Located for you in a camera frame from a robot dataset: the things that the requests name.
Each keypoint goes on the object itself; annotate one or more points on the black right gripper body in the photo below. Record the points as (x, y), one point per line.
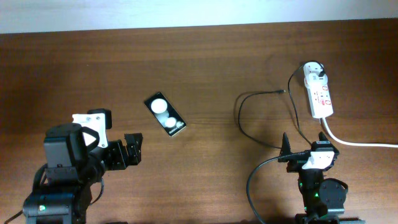
(296, 165)

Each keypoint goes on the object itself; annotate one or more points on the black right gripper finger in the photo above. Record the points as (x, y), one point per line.
(285, 148)
(322, 137)

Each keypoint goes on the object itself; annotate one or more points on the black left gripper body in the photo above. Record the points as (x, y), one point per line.
(114, 155)

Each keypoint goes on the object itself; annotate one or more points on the black smartphone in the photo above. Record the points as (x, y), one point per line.
(165, 114)

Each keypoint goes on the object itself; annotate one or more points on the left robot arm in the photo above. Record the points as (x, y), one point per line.
(61, 190)

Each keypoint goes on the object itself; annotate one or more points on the white USB charger plug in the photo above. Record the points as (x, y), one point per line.
(314, 75)

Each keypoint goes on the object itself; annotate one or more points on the white power strip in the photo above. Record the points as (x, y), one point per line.
(320, 101)

